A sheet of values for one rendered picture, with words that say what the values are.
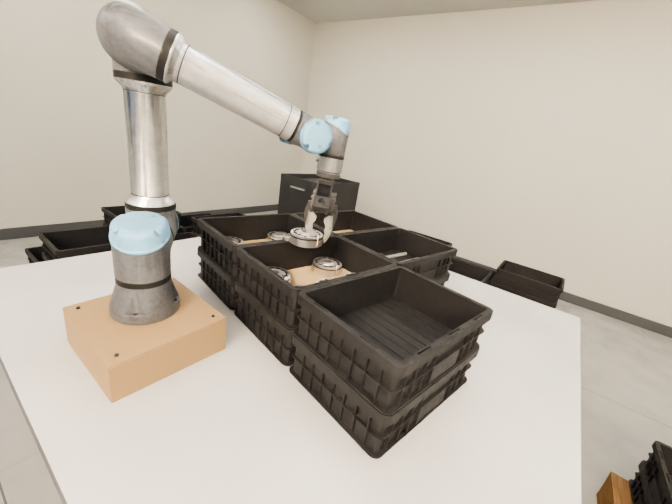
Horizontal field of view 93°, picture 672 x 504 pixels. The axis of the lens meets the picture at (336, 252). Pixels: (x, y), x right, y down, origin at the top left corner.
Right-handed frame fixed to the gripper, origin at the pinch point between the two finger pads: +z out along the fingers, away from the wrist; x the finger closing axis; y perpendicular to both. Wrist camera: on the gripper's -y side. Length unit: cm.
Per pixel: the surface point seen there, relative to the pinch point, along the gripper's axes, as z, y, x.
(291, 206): 33, 180, 35
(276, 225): 9.0, 34.8, 19.2
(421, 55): -142, 352, -70
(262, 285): 9.5, -19.3, 10.9
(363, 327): 13.5, -24.0, -16.8
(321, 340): 11.3, -35.8, -6.5
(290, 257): 9.7, 4.0, 7.6
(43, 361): 29, -38, 54
